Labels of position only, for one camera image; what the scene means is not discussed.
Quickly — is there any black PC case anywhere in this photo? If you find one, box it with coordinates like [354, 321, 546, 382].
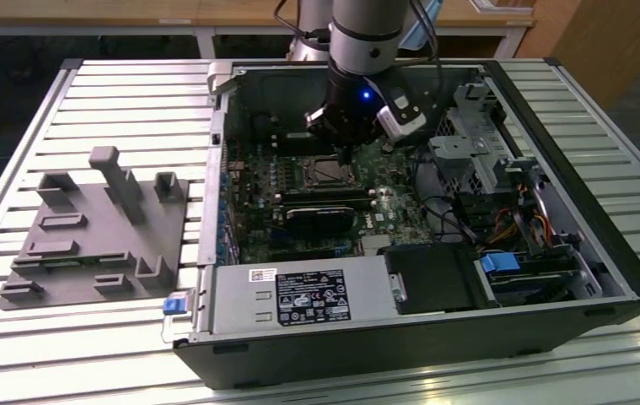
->
[172, 57, 640, 392]

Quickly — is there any green motherboard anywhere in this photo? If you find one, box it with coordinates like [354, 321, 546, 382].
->
[222, 126, 438, 265]

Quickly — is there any pale blue teach pendant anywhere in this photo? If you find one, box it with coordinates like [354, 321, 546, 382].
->
[400, 0, 446, 50]

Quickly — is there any yellow wire bundle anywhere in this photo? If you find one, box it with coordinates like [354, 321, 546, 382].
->
[485, 212, 524, 246]

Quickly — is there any wooden cabinet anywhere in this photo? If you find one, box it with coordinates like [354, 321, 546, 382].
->
[514, 0, 640, 109]

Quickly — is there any black RAM stick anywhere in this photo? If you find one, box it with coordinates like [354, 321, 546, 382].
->
[280, 190, 370, 202]

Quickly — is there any grey parts rack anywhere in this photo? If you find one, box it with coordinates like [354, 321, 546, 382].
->
[0, 145, 190, 312]

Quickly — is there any black graphics card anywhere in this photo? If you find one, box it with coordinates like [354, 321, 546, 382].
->
[282, 204, 357, 235]

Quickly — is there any orange wire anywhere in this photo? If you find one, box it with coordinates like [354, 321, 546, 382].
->
[529, 213, 554, 246]

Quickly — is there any grey metal drive cage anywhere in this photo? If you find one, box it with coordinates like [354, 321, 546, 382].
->
[425, 82, 541, 196]

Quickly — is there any silver power supply unit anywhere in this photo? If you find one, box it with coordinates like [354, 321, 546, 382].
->
[208, 256, 400, 335]

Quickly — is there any blue disk carrier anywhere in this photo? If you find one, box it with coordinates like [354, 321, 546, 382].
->
[478, 251, 522, 275]

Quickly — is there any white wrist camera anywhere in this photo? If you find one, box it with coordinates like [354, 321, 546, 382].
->
[376, 86, 428, 141]

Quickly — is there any silver CPU plate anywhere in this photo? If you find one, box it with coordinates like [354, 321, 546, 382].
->
[310, 159, 346, 181]

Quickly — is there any small silver heatsink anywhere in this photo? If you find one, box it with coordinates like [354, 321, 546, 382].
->
[362, 235, 394, 255]

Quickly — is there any wooden desk white frame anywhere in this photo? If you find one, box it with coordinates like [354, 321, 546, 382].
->
[0, 0, 537, 59]

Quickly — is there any clear plastic box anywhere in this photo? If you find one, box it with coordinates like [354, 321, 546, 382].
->
[468, 0, 536, 12]

